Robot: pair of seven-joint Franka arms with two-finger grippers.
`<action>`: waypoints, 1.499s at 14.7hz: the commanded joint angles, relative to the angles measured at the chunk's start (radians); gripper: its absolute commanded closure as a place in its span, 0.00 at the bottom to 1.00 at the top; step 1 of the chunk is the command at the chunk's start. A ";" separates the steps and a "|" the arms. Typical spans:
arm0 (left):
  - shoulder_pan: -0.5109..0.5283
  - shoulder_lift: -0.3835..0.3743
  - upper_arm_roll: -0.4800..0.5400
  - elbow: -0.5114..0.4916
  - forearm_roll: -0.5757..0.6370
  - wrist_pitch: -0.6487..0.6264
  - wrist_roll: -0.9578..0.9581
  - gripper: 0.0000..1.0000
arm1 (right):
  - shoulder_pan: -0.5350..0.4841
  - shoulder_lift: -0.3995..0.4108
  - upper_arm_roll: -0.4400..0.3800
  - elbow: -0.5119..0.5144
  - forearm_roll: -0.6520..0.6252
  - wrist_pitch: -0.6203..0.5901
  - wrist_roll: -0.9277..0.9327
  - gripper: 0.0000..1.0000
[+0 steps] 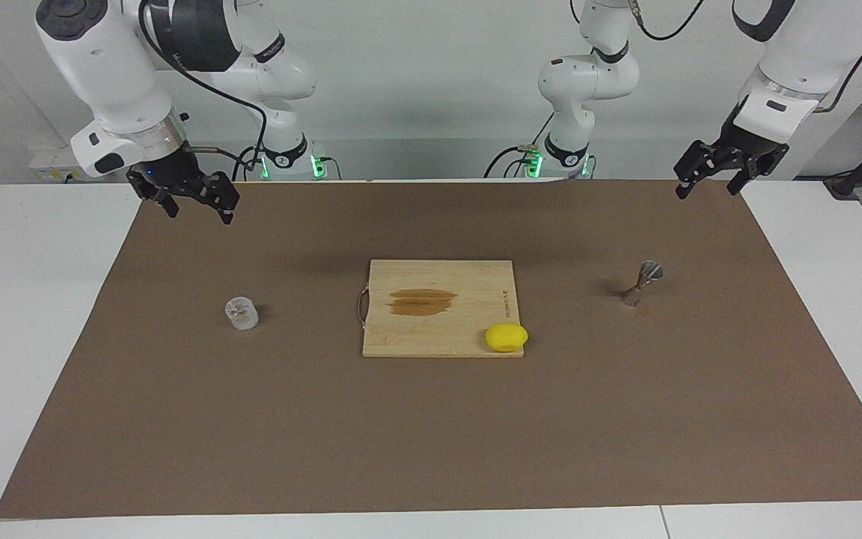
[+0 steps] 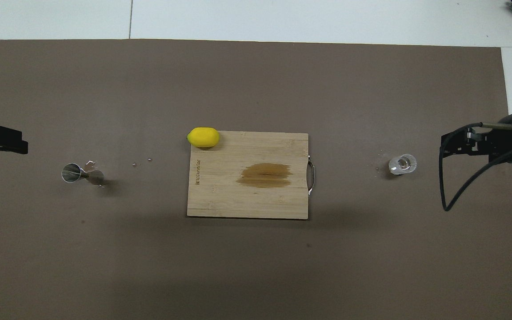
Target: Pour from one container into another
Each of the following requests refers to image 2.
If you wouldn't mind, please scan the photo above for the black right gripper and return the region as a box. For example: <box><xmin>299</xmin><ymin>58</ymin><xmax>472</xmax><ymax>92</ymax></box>
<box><xmin>441</xmin><ymin>112</ymin><xmax>512</xmax><ymax>157</ymax></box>

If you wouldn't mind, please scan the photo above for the brown table mat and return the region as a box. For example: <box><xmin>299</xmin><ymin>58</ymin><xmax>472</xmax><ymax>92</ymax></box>
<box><xmin>0</xmin><ymin>39</ymin><xmax>512</xmax><ymax>320</ymax></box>

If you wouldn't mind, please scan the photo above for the bamboo cutting board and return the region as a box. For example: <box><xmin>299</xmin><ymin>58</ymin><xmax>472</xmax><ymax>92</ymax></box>
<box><xmin>187</xmin><ymin>131</ymin><xmax>315</xmax><ymax>220</ymax></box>

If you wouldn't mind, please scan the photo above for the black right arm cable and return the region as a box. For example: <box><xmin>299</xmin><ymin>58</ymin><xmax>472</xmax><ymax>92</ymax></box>
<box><xmin>438</xmin><ymin>123</ymin><xmax>512</xmax><ymax>212</ymax></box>

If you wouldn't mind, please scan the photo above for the yellow lemon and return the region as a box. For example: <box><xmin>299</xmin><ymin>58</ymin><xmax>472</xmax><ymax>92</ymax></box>
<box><xmin>187</xmin><ymin>127</ymin><xmax>220</xmax><ymax>148</ymax></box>

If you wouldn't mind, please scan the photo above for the steel double jigger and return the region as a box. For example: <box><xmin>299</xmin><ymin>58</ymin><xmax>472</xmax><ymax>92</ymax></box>
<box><xmin>62</xmin><ymin>163</ymin><xmax>104</xmax><ymax>185</ymax></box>

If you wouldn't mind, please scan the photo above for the clear glass cup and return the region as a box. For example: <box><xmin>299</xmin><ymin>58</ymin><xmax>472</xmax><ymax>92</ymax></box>
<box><xmin>388</xmin><ymin>154</ymin><xmax>417</xmax><ymax>175</ymax></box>

